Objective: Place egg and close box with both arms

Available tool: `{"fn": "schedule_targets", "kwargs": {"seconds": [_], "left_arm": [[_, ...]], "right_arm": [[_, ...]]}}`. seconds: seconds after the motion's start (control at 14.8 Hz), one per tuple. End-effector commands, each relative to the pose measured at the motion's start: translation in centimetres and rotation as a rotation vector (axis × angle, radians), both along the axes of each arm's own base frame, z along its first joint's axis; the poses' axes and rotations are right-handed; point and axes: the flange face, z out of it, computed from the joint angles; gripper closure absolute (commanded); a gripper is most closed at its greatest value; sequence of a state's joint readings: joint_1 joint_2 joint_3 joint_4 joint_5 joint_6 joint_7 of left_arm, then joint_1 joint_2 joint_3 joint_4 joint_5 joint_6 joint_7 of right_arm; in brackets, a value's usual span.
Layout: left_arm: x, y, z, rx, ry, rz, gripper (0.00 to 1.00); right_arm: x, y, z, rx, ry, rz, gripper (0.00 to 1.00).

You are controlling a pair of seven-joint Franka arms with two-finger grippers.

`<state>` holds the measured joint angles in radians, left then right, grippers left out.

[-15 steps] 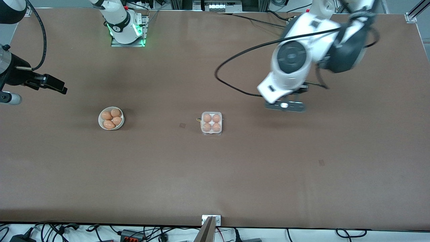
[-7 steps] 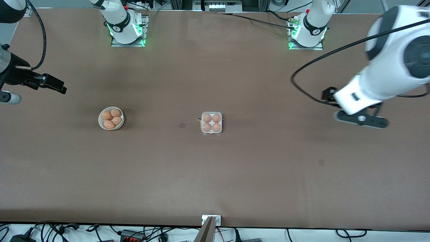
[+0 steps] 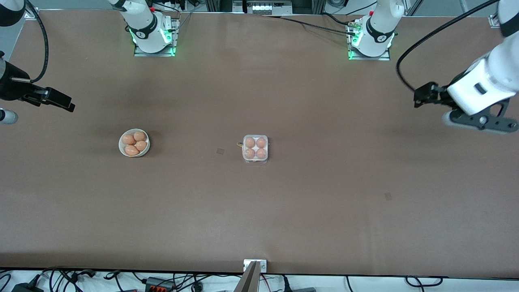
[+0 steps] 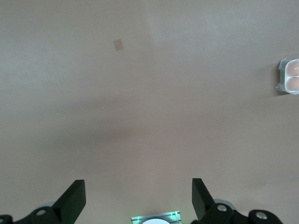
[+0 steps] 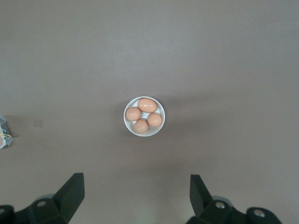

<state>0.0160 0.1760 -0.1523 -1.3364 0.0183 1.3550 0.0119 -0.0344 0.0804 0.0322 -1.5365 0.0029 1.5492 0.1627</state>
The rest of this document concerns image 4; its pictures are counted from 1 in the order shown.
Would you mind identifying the clear plastic egg box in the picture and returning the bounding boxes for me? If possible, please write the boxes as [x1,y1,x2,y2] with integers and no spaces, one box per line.
[275,57,299,96]

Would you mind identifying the brown tape patch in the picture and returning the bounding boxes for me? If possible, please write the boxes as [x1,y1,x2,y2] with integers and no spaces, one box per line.
[113,39,124,52]

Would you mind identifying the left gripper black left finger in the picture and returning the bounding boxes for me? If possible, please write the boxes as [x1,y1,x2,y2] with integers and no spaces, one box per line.
[0,179,87,224]

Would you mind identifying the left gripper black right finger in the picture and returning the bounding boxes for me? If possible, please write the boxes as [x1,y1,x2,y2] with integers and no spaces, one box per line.
[191,178,285,224]

